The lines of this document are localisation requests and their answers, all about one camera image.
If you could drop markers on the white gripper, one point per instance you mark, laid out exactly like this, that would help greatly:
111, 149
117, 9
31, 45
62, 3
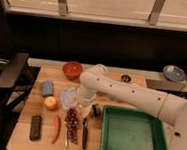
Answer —
85, 99

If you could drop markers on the dark red grape bunch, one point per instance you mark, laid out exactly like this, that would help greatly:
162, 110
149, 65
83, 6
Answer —
72, 123

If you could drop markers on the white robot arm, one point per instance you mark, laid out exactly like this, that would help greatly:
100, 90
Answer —
169, 108

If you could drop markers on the red bowl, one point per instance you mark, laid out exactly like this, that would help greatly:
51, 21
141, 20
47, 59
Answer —
72, 70

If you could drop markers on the silver metal bowl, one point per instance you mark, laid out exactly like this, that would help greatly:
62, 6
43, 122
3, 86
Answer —
174, 73

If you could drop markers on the light blue cloth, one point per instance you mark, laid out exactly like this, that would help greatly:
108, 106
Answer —
68, 98

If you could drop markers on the silver fork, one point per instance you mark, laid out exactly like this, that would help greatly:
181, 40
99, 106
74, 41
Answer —
66, 137

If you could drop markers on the yellow apple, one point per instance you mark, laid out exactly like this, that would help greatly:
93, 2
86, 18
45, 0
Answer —
51, 103

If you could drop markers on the blue sponge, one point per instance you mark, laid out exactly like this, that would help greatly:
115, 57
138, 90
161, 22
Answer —
47, 88

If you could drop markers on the red chili pepper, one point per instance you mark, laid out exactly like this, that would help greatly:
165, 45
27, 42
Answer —
56, 128

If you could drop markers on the small dark cup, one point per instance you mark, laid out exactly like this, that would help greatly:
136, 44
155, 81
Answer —
126, 78

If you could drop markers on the green plastic tray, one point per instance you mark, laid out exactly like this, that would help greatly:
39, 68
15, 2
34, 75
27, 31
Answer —
130, 129

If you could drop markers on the black rectangular block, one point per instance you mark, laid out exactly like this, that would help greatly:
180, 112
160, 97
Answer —
35, 127

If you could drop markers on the black handled knife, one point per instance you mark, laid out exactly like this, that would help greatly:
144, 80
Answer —
85, 133

